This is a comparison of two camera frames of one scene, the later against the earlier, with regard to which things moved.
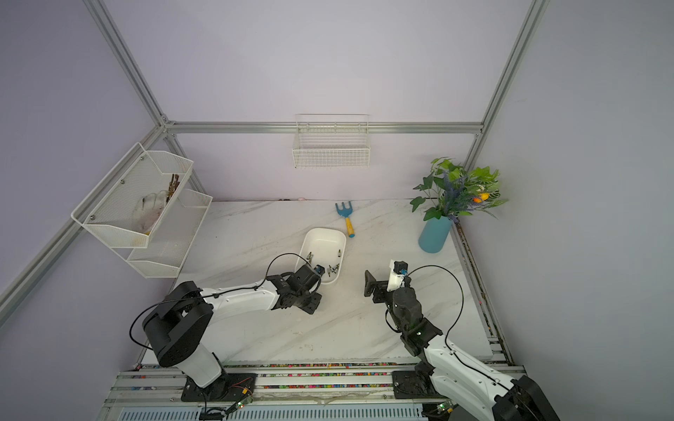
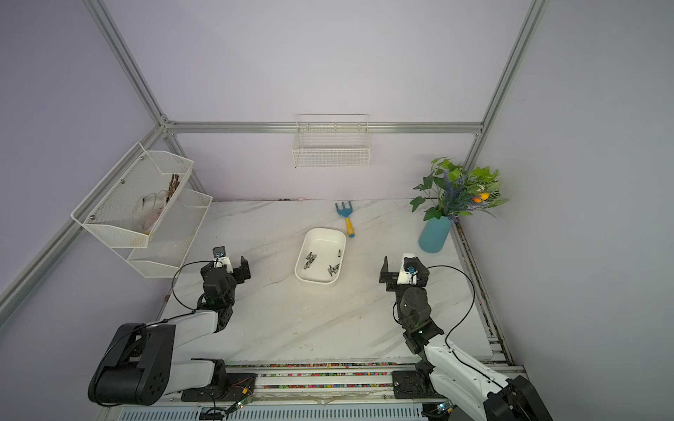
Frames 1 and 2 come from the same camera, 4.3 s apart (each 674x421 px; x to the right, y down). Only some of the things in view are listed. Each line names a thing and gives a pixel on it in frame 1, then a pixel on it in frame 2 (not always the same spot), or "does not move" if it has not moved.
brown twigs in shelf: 172,186 does not move
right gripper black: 373,284 to 390,277
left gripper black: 315,302 to 240,274
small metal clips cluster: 333,269 does not move
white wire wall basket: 332,140 does not move
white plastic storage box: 324,246 does not move
